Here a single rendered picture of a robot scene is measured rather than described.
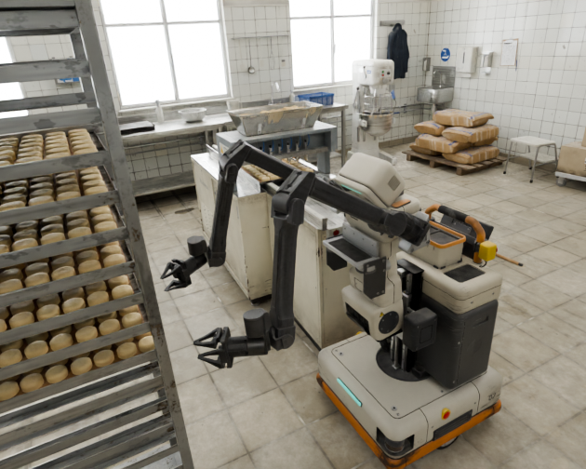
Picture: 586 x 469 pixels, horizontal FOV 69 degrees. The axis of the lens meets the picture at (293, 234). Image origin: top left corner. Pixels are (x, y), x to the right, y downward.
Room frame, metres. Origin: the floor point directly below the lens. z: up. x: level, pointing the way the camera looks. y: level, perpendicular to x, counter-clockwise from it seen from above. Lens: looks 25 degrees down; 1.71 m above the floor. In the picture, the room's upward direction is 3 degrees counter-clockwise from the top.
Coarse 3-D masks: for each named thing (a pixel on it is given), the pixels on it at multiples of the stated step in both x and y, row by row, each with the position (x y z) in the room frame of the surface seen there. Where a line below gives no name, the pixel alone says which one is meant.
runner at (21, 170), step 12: (72, 156) 0.89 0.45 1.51; (84, 156) 0.90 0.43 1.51; (96, 156) 0.92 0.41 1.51; (108, 156) 0.93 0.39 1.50; (0, 168) 0.84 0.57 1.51; (12, 168) 0.85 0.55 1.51; (24, 168) 0.85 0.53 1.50; (36, 168) 0.86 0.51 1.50; (48, 168) 0.87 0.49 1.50; (60, 168) 0.88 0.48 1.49; (72, 168) 0.89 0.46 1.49; (0, 180) 0.83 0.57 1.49
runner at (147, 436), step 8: (168, 424) 0.92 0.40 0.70; (152, 432) 0.90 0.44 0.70; (160, 432) 0.91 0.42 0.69; (168, 432) 0.92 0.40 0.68; (128, 440) 0.87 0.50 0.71; (136, 440) 0.88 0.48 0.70; (144, 440) 0.89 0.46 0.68; (112, 448) 0.85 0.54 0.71; (120, 448) 0.86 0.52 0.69; (128, 448) 0.87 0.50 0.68; (96, 456) 0.83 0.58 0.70; (104, 456) 0.84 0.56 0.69; (112, 456) 0.85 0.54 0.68; (72, 464) 0.81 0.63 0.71; (80, 464) 0.81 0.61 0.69; (88, 464) 0.82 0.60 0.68
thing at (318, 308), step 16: (320, 208) 2.23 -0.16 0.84; (272, 224) 2.53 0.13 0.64; (304, 224) 2.09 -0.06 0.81; (336, 224) 2.00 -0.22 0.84; (272, 240) 2.55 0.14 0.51; (304, 240) 2.10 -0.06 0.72; (320, 240) 1.96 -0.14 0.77; (272, 256) 2.58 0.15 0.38; (304, 256) 2.10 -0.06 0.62; (320, 256) 1.96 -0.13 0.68; (304, 272) 2.11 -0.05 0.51; (320, 272) 1.96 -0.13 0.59; (336, 272) 2.00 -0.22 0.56; (304, 288) 2.12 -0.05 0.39; (320, 288) 1.96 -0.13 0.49; (336, 288) 2.00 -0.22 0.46; (304, 304) 2.13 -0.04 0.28; (320, 304) 1.96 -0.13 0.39; (336, 304) 2.00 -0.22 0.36; (304, 320) 2.15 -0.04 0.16; (320, 320) 1.96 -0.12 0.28; (336, 320) 1.99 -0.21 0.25; (352, 320) 2.04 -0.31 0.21; (320, 336) 1.97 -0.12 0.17; (336, 336) 1.99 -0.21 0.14; (352, 336) 2.04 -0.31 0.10
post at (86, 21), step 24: (96, 24) 0.91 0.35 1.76; (96, 48) 0.91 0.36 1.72; (96, 72) 0.90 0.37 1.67; (96, 96) 0.90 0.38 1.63; (120, 144) 0.91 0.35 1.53; (120, 168) 0.91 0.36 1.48; (120, 192) 0.90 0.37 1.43; (144, 264) 0.91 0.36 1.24; (144, 288) 0.90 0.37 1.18; (168, 360) 0.91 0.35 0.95; (168, 384) 0.91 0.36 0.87
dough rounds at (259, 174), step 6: (294, 162) 2.95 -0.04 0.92; (246, 168) 2.86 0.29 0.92; (252, 168) 2.84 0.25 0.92; (258, 168) 2.84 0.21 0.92; (300, 168) 2.82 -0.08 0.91; (306, 168) 2.77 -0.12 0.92; (252, 174) 2.76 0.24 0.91; (258, 174) 2.70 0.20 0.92; (264, 174) 2.73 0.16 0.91; (270, 174) 2.68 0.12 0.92; (258, 180) 2.64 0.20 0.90; (264, 180) 2.59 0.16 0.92; (270, 180) 2.63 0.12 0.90
